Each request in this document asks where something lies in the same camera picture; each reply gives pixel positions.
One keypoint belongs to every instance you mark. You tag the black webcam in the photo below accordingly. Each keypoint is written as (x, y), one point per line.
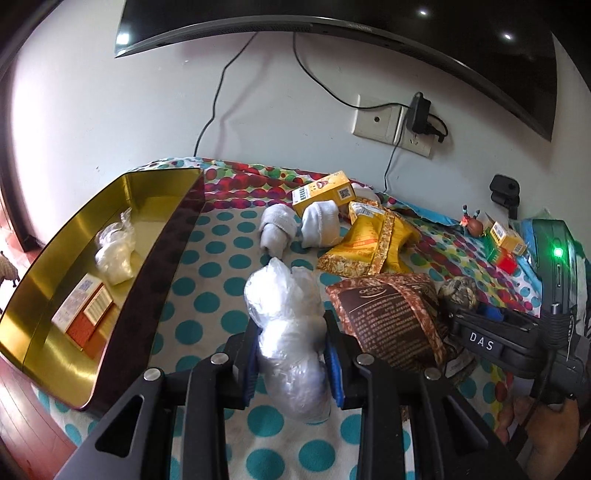
(505, 191)

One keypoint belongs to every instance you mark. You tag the black power adapter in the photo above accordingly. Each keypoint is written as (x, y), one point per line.
(421, 121)

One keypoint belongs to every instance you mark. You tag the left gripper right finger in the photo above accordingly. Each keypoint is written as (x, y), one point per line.
(347, 382)

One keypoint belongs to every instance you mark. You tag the small yellow box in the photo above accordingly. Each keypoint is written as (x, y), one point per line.
(507, 239)

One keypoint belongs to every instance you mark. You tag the yellow snack bag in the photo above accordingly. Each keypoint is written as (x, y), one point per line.
(372, 245)

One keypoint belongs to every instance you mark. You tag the black wall television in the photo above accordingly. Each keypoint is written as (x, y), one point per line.
(504, 49)

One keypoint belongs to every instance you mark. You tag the clear plastic bag bundle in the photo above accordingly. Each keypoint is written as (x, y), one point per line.
(291, 341)

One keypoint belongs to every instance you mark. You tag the brown chocolate bag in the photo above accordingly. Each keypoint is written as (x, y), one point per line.
(395, 317)

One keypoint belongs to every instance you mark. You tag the camouflage sock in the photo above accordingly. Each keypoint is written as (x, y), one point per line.
(460, 290)

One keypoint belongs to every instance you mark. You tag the white wall socket plate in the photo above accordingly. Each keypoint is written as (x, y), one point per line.
(388, 125)

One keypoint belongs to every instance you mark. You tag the red green small box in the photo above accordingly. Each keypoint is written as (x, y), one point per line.
(499, 257)

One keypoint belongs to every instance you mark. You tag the polka dot bed sheet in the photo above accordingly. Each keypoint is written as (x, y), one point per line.
(222, 263)

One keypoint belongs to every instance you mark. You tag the small plastic bag in tray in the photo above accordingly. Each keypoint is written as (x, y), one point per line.
(116, 242)

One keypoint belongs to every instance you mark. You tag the gold rectangular tin tray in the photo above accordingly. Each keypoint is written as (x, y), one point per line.
(165, 206)

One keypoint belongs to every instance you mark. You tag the orange white card box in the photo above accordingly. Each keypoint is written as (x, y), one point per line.
(80, 314)

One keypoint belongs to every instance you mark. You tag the small snail toy figure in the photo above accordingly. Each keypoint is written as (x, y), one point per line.
(471, 224)

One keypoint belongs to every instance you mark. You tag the yellow medicine box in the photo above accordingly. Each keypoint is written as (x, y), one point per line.
(335, 187)

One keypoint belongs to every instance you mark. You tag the white sock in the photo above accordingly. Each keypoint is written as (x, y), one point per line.
(277, 228)
(320, 225)

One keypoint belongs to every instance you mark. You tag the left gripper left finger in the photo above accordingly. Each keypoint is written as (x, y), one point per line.
(242, 351)

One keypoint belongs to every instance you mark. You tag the person right hand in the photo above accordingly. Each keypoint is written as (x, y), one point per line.
(557, 450)

